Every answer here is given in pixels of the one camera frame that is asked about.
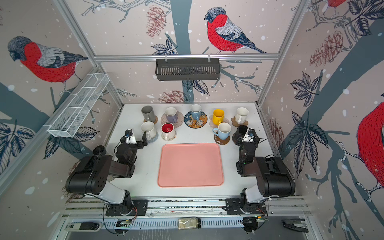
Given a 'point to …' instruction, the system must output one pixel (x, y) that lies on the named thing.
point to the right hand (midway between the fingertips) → (245, 129)
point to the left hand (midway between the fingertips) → (139, 129)
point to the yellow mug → (218, 117)
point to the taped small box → (189, 223)
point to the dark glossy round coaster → (220, 141)
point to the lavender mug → (170, 113)
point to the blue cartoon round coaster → (192, 123)
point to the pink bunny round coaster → (180, 119)
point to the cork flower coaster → (235, 124)
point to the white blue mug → (224, 130)
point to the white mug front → (149, 128)
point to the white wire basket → (79, 105)
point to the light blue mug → (196, 110)
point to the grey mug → (148, 113)
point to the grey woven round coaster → (154, 139)
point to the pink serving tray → (190, 164)
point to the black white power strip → (84, 226)
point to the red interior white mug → (168, 131)
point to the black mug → (238, 135)
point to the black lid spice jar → (99, 150)
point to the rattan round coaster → (156, 120)
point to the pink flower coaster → (211, 122)
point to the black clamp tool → (296, 225)
